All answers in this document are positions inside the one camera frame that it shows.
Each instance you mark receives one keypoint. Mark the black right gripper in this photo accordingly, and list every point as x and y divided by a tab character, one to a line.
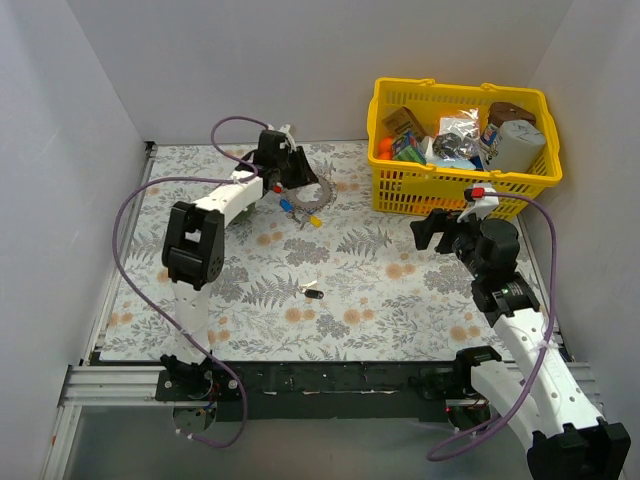
439	231

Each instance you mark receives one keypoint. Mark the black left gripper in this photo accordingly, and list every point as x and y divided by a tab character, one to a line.
293	165

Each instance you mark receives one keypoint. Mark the metal ring disc key organizer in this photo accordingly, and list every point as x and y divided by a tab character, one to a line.
313	197

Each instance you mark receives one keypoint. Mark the blue key tag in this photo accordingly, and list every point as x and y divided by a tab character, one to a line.
286	205

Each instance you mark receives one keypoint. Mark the yellow key tag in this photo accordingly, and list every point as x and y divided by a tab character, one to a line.
315	220

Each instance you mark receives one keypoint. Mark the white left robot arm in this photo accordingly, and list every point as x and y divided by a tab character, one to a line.
194	250

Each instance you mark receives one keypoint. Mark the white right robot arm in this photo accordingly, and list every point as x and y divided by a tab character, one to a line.
563	433

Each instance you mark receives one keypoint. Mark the yellow plastic basket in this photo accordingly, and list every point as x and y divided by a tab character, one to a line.
414	189

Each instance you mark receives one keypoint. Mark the green blue small box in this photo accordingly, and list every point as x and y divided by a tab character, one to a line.
407	148

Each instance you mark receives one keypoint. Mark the orange balls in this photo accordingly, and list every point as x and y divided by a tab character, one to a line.
385	149

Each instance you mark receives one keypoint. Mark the clear plastic bag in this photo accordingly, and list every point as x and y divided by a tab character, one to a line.
458	135

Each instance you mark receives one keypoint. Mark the floral patterned mat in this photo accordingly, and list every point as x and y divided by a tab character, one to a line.
383	298

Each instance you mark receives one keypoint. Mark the brown cardboard box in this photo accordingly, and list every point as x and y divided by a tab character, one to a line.
402	121

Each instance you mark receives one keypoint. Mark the black tag key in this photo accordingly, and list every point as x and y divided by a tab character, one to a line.
310	290

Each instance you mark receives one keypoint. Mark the white cylindrical container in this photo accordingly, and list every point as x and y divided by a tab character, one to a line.
516	145

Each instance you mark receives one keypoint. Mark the brown round object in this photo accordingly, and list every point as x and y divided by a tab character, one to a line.
501	112

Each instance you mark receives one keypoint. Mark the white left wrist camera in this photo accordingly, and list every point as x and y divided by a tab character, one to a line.
286	132

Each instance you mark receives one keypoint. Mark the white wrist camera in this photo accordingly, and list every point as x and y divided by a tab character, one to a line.
481	202
286	132

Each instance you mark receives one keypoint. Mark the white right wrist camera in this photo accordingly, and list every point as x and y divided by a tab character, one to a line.
481	202

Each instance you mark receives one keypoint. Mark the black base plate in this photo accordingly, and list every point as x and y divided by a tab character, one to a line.
304	390

